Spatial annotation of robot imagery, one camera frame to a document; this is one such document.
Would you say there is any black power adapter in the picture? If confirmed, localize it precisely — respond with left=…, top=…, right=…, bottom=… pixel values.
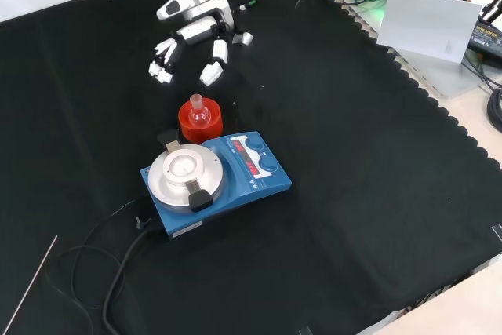
left=466, top=23, right=502, bottom=60

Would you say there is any thin metal rod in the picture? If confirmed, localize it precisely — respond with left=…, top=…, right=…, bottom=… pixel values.
left=2, top=235, right=59, bottom=334

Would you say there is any black tripod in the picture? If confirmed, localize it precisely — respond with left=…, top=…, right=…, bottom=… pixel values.
left=480, top=0, right=502, bottom=32

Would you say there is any clear round-bottom flask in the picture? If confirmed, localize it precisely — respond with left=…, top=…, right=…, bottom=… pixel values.
left=188, top=93, right=209, bottom=129

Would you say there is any thin black cable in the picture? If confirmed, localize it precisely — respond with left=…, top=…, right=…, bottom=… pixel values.
left=56, top=199, right=136, bottom=335

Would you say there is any blue base heater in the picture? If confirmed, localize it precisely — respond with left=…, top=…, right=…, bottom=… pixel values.
left=140, top=130, right=293, bottom=241

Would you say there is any silver round heating block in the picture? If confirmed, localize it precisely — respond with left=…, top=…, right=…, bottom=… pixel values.
left=147, top=129, right=227, bottom=213

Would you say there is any thick black power cable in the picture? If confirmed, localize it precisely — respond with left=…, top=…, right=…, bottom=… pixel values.
left=102, top=228, right=158, bottom=335

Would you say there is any pale board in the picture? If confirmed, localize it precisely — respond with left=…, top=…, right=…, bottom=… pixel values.
left=376, top=0, right=483, bottom=64

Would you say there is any grey metal base plate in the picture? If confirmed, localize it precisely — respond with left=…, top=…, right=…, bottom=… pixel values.
left=333, top=0, right=488, bottom=99

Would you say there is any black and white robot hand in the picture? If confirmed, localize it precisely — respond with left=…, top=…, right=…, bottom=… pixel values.
left=148, top=0, right=254, bottom=87

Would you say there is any black cloth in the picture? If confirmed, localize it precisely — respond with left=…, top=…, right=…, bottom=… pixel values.
left=0, top=0, right=502, bottom=335

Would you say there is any red flask support ring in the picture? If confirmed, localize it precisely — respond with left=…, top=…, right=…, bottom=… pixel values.
left=178, top=100, right=224, bottom=144

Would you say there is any black cable bundle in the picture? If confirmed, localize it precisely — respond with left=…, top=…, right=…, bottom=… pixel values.
left=486, top=87, right=502, bottom=134

